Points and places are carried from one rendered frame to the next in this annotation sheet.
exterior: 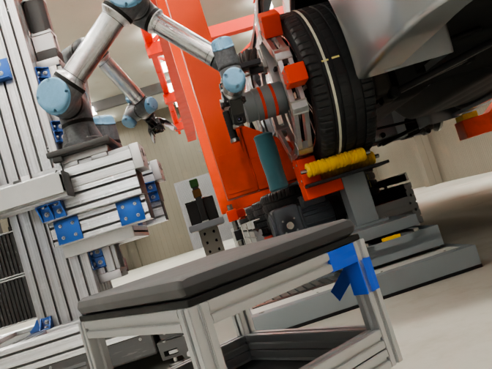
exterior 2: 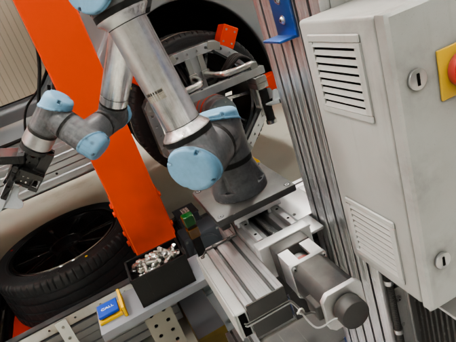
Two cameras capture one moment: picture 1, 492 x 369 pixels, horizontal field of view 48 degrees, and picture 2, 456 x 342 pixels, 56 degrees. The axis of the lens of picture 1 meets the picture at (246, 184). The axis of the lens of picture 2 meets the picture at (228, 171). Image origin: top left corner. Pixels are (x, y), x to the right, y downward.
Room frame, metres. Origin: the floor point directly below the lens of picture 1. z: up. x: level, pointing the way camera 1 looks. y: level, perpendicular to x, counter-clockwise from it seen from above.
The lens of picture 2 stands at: (2.72, 1.57, 1.32)
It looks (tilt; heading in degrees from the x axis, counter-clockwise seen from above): 23 degrees down; 259
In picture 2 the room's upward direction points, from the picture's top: 19 degrees counter-clockwise
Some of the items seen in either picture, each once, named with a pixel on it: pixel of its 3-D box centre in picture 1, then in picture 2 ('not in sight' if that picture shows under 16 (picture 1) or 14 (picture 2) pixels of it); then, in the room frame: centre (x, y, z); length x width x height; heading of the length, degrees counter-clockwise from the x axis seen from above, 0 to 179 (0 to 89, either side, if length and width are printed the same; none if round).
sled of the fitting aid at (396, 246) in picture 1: (375, 247); not in sight; (2.32, -0.43, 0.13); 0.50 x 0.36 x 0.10; 5
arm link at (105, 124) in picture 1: (102, 129); (220, 134); (2.51, 0.55, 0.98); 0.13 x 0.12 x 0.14; 51
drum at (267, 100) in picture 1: (266, 102); (214, 110); (2.34, -0.19, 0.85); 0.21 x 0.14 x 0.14; 95
